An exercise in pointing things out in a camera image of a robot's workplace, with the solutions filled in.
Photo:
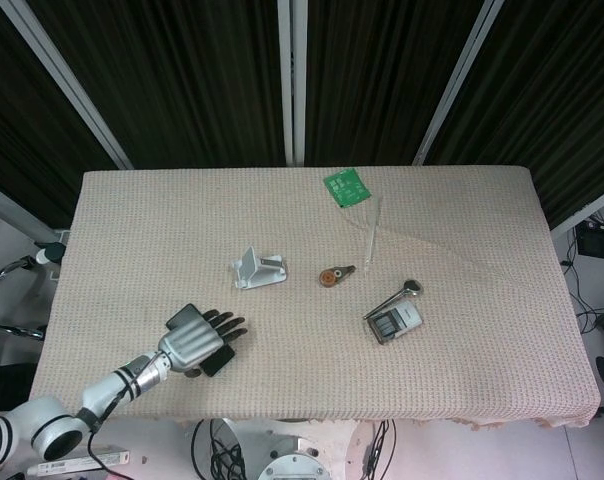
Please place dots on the beige waffle tablecloth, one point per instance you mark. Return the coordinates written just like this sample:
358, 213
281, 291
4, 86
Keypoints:
307, 360

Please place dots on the aluminium frame rail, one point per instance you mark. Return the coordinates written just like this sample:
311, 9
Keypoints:
587, 207

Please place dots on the white labelled bar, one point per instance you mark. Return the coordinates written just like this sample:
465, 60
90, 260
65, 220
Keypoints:
77, 462

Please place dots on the green circuit board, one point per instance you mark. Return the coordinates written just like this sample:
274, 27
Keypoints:
346, 188

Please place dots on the brown correction tape dispenser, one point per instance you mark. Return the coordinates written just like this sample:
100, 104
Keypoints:
329, 276

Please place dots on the white folding phone stand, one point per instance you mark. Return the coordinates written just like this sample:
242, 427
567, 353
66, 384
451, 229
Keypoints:
256, 275

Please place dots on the shiny metal scoop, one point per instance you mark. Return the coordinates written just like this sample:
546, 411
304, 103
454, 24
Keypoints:
411, 288

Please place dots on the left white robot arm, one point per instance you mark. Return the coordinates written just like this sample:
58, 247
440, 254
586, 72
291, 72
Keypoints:
102, 390

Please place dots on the clear plastic tube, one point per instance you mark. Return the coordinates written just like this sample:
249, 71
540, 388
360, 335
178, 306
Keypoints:
372, 240

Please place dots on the black electronics box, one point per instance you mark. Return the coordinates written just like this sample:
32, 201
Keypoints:
599, 245

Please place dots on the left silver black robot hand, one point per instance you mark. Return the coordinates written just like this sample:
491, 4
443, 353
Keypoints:
192, 342

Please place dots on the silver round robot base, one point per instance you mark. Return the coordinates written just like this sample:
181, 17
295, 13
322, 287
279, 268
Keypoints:
292, 462

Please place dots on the aluminium frame post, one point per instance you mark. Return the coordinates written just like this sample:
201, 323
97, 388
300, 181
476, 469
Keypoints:
292, 75
67, 80
457, 80

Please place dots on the black smartphone blue edge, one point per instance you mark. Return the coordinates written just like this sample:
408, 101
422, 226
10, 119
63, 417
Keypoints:
218, 362

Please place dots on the white date stamp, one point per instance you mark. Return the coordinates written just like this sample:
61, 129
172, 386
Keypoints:
399, 322

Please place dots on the black pleated curtain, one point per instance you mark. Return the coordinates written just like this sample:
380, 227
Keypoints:
182, 75
382, 75
557, 90
17, 125

